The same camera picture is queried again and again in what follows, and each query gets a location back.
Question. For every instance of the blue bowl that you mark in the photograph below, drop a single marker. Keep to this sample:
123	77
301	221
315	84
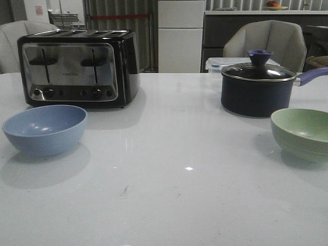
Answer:
46	130

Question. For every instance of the green bowl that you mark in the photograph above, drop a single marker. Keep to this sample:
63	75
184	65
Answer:
301	132

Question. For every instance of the clear plastic food container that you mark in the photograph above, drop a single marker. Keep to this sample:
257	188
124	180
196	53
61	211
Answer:
215	64

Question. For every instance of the black and steel toaster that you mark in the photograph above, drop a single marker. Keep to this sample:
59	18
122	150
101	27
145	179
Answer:
85	68

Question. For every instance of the dark blue saucepan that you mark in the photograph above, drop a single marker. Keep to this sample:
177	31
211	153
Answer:
261	99

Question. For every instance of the white refrigerator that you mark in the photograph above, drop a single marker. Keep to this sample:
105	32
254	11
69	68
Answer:
180	29

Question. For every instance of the glass pot lid purple knob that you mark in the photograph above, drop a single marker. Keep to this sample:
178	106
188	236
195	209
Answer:
258	69

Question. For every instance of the grey armchair on right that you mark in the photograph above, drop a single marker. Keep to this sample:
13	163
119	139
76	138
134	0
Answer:
284	39

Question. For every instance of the grey armchair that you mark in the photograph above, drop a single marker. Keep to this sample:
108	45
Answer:
10	33
284	39

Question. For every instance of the fruit plate on counter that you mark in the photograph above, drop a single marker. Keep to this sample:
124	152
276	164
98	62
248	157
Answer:
274	6

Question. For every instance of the grey armchair on left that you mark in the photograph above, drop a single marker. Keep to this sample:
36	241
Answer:
10	33

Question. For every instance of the dark grey counter cabinet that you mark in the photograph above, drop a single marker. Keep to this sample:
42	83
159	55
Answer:
220	26

